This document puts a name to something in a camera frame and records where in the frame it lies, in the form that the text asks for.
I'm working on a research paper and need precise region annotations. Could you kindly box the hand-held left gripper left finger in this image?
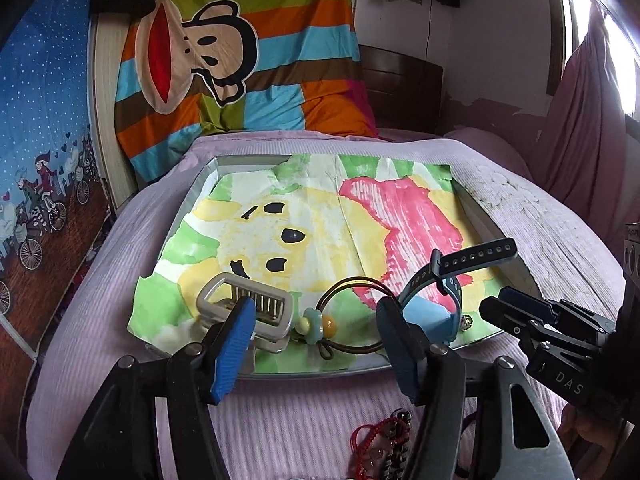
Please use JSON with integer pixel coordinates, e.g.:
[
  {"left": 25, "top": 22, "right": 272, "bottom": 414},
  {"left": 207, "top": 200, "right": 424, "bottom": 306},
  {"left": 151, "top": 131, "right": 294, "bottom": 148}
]
[{"left": 55, "top": 296, "right": 258, "bottom": 480}]

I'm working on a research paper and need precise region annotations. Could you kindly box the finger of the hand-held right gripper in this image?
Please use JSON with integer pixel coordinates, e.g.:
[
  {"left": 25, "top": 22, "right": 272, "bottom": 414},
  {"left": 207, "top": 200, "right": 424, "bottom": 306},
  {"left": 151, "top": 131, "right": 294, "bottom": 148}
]
[
  {"left": 479, "top": 296, "right": 556, "bottom": 356},
  {"left": 499, "top": 286, "right": 618, "bottom": 333}
]

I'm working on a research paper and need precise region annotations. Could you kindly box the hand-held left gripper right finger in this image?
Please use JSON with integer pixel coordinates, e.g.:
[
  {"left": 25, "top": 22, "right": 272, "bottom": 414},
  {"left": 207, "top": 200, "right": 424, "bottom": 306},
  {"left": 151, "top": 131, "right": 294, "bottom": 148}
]
[{"left": 376, "top": 298, "right": 576, "bottom": 480}]

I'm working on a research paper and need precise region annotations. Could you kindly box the red bead bracelet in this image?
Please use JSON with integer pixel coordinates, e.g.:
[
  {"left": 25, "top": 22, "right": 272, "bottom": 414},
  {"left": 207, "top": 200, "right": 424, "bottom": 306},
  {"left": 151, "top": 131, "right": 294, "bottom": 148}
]
[{"left": 350, "top": 410, "right": 396, "bottom": 480}]

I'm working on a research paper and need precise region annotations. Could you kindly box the dark bead bracelet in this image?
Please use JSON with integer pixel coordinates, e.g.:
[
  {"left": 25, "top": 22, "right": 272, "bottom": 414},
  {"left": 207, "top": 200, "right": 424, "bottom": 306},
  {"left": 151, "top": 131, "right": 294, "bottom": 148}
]
[{"left": 385, "top": 407, "right": 416, "bottom": 480}]

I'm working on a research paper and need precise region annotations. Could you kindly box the person's right hand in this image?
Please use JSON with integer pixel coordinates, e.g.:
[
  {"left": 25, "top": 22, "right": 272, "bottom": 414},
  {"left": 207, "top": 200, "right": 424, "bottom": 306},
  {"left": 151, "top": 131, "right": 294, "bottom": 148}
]
[{"left": 557, "top": 402, "right": 636, "bottom": 461}]

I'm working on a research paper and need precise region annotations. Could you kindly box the beige hair claw clip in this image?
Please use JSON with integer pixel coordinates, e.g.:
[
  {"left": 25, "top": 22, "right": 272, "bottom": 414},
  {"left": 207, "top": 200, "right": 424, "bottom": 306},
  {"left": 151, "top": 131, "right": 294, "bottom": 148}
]
[{"left": 196, "top": 272, "right": 296, "bottom": 356}]

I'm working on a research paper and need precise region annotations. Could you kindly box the painted paper sheet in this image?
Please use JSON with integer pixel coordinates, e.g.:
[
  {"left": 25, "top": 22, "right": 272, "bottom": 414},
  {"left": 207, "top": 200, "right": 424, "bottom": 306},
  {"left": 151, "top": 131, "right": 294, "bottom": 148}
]
[{"left": 127, "top": 152, "right": 501, "bottom": 376}]

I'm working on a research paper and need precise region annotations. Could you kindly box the pink pillow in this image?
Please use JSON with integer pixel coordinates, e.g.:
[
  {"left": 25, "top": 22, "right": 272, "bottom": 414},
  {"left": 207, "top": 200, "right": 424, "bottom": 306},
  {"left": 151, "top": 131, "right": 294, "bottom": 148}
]
[{"left": 442, "top": 127, "right": 536, "bottom": 181}]

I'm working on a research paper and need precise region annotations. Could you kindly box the pink curtain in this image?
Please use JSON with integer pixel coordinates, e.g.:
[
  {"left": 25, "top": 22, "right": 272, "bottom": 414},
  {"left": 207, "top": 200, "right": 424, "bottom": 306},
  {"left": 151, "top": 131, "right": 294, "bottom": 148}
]
[{"left": 530, "top": 15, "right": 640, "bottom": 211}]

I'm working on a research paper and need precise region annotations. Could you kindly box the dark wooden headboard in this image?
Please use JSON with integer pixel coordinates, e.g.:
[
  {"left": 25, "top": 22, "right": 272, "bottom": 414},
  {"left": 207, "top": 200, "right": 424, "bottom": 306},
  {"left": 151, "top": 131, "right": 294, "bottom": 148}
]
[{"left": 357, "top": 44, "right": 445, "bottom": 136}]

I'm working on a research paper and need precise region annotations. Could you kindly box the window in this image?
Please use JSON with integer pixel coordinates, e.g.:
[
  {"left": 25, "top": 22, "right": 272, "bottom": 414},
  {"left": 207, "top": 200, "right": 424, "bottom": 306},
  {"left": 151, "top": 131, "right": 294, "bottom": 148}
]
[{"left": 547, "top": 0, "right": 640, "bottom": 121}]

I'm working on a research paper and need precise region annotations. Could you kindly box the blue printed fabric wardrobe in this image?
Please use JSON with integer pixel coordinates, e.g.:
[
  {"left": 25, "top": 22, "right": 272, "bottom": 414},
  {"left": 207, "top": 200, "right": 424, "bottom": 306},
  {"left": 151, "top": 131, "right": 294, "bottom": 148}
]
[{"left": 0, "top": 0, "right": 118, "bottom": 361}]

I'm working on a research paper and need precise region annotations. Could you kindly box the striped monkey print sheet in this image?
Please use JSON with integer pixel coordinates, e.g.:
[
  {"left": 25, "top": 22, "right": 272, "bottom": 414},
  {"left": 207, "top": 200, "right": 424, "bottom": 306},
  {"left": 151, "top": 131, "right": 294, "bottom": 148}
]
[{"left": 114, "top": 0, "right": 381, "bottom": 186}]

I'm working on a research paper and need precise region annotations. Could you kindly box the blue strap wristwatch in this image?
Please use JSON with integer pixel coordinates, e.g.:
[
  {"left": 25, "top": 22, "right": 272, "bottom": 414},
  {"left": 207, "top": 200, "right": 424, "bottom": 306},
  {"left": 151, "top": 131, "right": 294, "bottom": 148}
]
[{"left": 397, "top": 237, "right": 518, "bottom": 346}]

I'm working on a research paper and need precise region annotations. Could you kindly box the brown flower hair tie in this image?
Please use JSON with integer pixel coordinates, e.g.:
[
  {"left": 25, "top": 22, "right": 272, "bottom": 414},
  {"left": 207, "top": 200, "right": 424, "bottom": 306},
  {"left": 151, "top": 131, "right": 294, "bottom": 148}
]
[{"left": 292, "top": 276, "right": 401, "bottom": 361}]

